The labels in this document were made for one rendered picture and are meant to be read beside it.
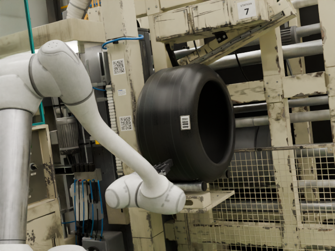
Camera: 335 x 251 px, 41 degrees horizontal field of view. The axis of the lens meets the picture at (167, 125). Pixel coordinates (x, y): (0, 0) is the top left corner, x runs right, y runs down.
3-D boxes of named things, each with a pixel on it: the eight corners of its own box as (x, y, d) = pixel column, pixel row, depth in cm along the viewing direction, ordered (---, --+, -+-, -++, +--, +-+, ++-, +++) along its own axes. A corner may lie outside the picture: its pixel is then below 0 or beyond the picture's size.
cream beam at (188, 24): (154, 42, 244) (151, 15, 244) (177, 44, 266) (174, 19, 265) (261, 19, 213) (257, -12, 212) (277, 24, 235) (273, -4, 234)
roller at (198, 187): (138, 187, 218) (141, 180, 221) (142, 193, 221) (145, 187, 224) (202, 186, 200) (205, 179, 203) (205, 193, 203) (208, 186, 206)
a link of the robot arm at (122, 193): (123, 195, 176) (152, 201, 170) (99, 210, 163) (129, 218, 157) (122, 169, 173) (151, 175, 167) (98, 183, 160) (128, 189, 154)
